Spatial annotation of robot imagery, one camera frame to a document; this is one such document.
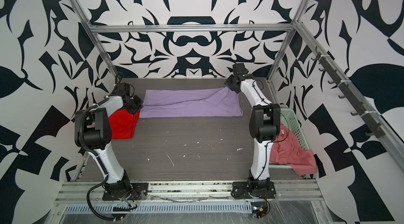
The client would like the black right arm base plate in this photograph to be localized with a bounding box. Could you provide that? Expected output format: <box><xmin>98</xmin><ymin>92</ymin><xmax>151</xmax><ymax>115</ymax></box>
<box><xmin>231</xmin><ymin>179</ymin><xmax>276</xmax><ymax>199</ymax></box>

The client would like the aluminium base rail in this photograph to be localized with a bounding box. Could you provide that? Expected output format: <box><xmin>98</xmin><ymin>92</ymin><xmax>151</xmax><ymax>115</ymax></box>
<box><xmin>55</xmin><ymin>179</ymin><xmax>324</xmax><ymax>203</ymax></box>

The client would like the purple t shirt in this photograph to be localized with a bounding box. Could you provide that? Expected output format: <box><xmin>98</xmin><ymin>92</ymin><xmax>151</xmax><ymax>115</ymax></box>
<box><xmin>140</xmin><ymin>87</ymin><xmax>244</xmax><ymax>118</ymax></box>

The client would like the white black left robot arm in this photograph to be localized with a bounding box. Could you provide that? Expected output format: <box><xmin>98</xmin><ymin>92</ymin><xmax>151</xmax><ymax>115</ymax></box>
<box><xmin>74</xmin><ymin>83</ymin><xmax>143</xmax><ymax>191</ymax></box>

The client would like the mint green plastic basket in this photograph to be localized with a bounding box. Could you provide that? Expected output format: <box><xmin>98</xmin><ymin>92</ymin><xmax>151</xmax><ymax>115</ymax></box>
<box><xmin>268</xmin><ymin>107</ymin><xmax>310</xmax><ymax>170</ymax></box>

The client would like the aluminium frame back crossbar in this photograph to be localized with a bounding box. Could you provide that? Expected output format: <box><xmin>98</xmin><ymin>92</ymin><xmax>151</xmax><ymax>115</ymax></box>
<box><xmin>89</xmin><ymin>24</ymin><xmax>292</xmax><ymax>33</ymax></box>

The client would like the pink t shirt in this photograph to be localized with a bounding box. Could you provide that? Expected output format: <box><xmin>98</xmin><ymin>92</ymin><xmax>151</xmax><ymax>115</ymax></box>
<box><xmin>269</xmin><ymin>124</ymin><xmax>318</xmax><ymax>176</ymax></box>

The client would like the black hook rail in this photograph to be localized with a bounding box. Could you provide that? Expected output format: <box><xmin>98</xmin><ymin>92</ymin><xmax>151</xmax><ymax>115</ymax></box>
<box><xmin>313</xmin><ymin>46</ymin><xmax>386</xmax><ymax>138</ymax></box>

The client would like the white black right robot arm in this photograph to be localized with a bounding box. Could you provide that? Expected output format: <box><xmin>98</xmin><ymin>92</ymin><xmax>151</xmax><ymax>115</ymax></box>
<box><xmin>225</xmin><ymin>63</ymin><xmax>280</xmax><ymax>189</ymax></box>

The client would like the white slotted cable duct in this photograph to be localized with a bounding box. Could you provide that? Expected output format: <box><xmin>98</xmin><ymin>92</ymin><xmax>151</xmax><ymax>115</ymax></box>
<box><xmin>64</xmin><ymin>201</ymin><xmax>253</xmax><ymax>215</ymax></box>

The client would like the aluminium frame post left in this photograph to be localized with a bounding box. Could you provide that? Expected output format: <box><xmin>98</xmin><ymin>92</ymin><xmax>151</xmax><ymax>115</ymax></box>
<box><xmin>68</xmin><ymin>0</ymin><xmax>118</xmax><ymax>77</ymax></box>

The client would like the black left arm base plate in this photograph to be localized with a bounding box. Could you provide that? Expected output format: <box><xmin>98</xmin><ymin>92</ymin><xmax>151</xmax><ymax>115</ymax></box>
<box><xmin>102</xmin><ymin>183</ymin><xmax>149</xmax><ymax>201</ymax></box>

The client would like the red folded t shirt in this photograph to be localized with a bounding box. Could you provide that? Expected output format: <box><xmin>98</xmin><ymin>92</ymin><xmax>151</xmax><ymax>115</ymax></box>
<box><xmin>108</xmin><ymin>110</ymin><xmax>140</xmax><ymax>140</ymax></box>

